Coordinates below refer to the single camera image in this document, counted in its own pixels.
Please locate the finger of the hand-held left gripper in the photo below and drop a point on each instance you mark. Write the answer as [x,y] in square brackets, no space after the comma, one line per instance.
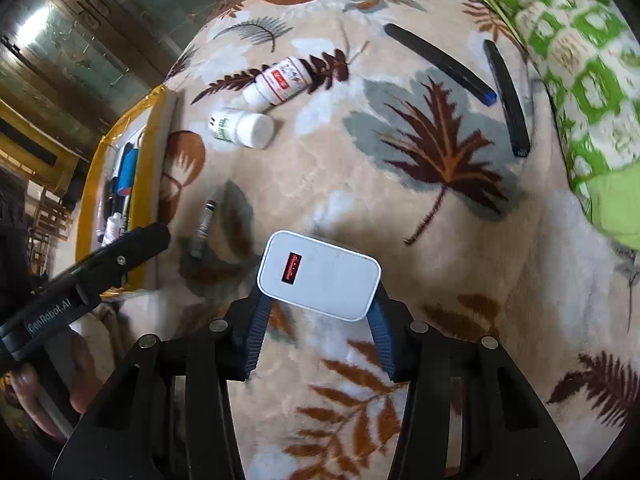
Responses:
[130,252]

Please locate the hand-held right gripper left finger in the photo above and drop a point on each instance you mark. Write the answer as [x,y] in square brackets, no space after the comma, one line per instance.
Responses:
[257,332]

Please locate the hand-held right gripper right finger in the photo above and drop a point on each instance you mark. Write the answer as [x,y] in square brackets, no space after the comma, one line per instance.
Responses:
[382,332]

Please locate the blue tube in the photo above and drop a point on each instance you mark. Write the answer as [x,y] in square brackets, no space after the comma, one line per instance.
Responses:
[127,170]

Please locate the white charger adapter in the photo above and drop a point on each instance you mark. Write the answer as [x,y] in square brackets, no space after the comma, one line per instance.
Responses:
[320,275]

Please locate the yellow tray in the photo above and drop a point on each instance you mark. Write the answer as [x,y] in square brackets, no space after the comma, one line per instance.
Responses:
[152,135]

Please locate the person's left hand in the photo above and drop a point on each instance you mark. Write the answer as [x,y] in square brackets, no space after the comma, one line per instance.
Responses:
[80,380]

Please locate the small white bottle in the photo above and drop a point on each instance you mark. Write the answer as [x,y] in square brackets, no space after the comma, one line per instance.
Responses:
[113,226]

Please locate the small grey pen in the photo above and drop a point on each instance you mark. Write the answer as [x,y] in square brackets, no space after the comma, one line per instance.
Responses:
[205,222]

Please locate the yellow wooden furniture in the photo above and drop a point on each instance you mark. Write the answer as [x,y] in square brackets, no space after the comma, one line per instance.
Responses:
[30,135]

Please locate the leaf-print blanket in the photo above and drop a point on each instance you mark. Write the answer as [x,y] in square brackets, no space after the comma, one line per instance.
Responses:
[350,170]

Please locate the white bottle green label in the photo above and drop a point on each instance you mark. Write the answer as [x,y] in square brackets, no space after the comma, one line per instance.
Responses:
[242,127]

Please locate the white bottle red label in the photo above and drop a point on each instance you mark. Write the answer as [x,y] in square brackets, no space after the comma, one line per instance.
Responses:
[280,82]

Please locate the wooden glass-door cabinet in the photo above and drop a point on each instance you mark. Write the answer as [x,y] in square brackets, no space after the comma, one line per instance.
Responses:
[100,25]

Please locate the long black pen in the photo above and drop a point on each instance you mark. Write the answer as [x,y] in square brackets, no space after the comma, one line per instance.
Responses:
[510,100]

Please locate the black marker blue tip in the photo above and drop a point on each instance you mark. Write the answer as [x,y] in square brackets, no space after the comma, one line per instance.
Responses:
[440,62]

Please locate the green printed pillow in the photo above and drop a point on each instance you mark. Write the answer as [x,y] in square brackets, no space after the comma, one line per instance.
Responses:
[580,60]

